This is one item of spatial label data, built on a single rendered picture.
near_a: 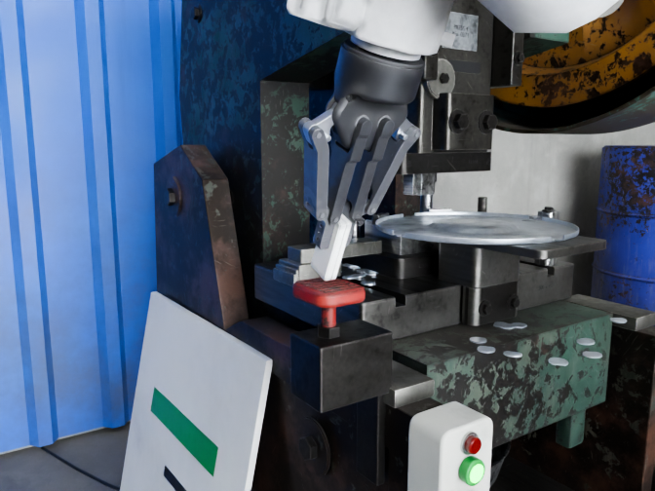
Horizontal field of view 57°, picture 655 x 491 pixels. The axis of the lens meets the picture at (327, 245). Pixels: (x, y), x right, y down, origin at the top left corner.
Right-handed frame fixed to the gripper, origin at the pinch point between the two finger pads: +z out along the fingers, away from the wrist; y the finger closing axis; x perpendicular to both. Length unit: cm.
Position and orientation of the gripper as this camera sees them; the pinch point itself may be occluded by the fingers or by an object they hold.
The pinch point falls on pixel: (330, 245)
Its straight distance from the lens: 62.1
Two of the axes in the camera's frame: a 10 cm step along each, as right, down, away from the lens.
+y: 8.2, -1.1, 5.6
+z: -2.3, 8.3, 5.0
